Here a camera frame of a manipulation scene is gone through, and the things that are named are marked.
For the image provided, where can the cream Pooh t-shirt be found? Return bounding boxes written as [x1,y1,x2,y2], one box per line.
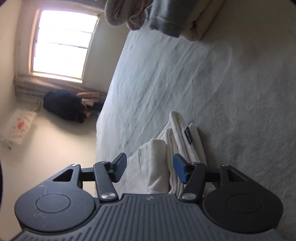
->
[116,111,207,197]

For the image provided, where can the hanging dark clothes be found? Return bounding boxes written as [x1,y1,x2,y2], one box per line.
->
[43,91,105,123]

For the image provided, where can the grey bed sheet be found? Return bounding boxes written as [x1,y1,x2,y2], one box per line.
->
[96,1,295,237]

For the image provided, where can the grey window curtain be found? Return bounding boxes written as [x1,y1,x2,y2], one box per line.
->
[14,75,106,102]

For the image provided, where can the folded grey sweater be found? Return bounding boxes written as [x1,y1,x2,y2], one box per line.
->
[145,0,200,38]

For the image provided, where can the folded grey pink duvet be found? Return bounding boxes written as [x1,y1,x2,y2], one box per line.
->
[104,0,152,31]

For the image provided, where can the folded cream garment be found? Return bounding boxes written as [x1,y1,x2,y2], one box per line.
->
[180,0,225,42]

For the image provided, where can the covered wall air conditioner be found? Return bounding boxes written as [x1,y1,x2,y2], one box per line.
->
[1,108,37,150]

